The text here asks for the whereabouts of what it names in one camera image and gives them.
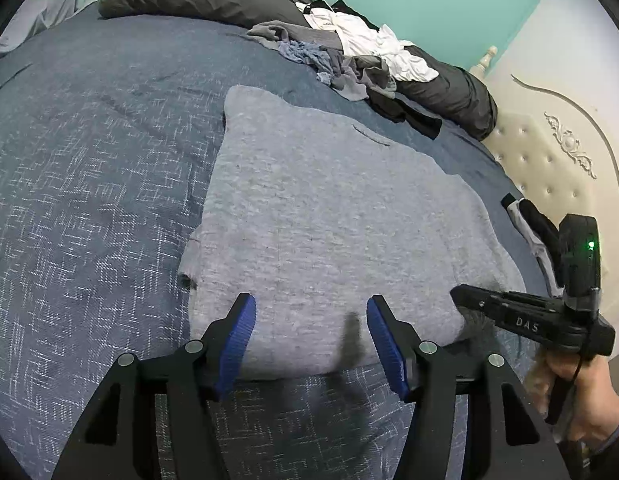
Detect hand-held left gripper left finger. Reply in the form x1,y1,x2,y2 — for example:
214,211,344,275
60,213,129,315
52,292,257,480

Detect grey crumpled garment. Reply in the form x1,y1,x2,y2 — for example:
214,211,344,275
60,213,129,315
246,20,399,102

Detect bed with blue sheet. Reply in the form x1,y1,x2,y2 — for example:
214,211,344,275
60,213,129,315
0,0,561,480

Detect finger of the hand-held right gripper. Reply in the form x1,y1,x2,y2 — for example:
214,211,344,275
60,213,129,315
449,283,511,329

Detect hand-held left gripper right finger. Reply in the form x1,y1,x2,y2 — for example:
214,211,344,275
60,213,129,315
367,294,570,480

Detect blue-grey crumpled cloth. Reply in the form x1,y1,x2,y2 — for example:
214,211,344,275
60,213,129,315
278,40,348,87

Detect person's right hand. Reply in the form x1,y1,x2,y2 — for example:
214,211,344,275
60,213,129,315
531,351,619,442

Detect cream tufted headboard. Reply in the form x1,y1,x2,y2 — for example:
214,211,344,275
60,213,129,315
468,45,619,342

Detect person's right forearm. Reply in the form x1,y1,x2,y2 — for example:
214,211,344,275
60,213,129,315
583,397,619,462

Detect grey sweatshirt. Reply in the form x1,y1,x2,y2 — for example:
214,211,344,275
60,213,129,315
178,85,528,382

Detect white t-shirt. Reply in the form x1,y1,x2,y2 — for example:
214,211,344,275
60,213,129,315
304,5,441,84

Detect light grey blanket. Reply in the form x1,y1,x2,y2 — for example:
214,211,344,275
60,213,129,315
0,0,98,62

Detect black and grey garment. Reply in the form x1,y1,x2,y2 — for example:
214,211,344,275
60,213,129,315
500,195,566,297

